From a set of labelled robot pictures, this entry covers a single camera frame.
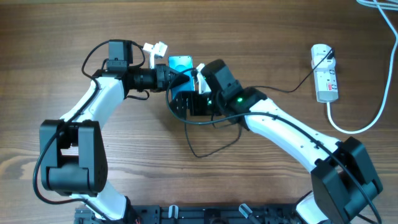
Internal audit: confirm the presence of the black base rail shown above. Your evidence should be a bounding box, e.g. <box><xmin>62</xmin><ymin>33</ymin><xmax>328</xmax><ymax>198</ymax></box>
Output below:
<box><xmin>74</xmin><ymin>203</ymin><xmax>312</xmax><ymax>224</ymax></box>

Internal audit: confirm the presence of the white power strip cord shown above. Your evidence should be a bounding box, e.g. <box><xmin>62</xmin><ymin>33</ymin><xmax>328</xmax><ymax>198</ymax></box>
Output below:
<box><xmin>326</xmin><ymin>0</ymin><xmax>398</xmax><ymax>135</ymax></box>

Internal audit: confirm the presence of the black left camera cable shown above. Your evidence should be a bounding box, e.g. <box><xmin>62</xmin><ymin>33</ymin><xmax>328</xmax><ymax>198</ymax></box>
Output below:
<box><xmin>32</xmin><ymin>40</ymin><xmax>147</xmax><ymax>222</ymax></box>

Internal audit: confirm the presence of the black right camera cable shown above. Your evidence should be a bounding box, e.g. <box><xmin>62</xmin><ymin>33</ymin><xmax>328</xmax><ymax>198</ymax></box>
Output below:
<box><xmin>165</xmin><ymin>67</ymin><xmax>383</xmax><ymax>224</ymax></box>

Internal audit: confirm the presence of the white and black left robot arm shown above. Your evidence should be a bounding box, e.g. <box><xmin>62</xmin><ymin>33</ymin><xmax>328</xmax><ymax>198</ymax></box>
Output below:
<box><xmin>32</xmin><ymin>39</ymin><xmax>189</xmax><ymax>223</ymax></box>

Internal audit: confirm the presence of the black USB charging cable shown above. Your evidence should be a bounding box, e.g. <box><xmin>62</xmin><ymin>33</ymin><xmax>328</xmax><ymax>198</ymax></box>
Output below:
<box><xmin>183</xmin><ymin>47</ymin><xmax>336</xmax><ymax>159</ymax></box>

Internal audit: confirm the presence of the Galaxy smartphone teal screen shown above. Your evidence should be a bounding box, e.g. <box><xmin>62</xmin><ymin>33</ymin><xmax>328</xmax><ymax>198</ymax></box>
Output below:
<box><xmin>169</xmin><ymin>55</ymin><xmax>195</xmax><ymax>98</ymax></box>

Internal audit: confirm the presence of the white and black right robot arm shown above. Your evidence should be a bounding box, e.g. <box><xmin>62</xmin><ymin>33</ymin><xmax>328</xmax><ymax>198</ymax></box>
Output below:
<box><xmin>166</xmin><ymin>60</ymin><xmax>382</xmax><ymax>223</ymax></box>

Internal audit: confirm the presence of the white cables top corner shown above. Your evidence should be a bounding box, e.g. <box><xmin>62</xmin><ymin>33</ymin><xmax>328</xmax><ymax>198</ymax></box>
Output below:
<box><xmin>356</xmin><ymin>0</ymin><xmax>398</xmax><ymax>11</ymax></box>

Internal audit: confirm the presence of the black camera cable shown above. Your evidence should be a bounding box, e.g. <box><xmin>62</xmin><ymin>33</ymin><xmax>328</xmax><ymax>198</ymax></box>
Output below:
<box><xmin>165</xmin><ymin>67</ymin><xmax>383</xmax><ymax>224</ymax></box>
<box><xmin>32</xmin><ymin>40</ymin><xmax>147</xmax><ymax>222</ymax></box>

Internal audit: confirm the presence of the white power strip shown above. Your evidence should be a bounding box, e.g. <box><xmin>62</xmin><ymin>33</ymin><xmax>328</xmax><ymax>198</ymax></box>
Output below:
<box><xmin>311</xmin><ymin>44</ymin><xmax>338</xmax><ymax>103</ymax></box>

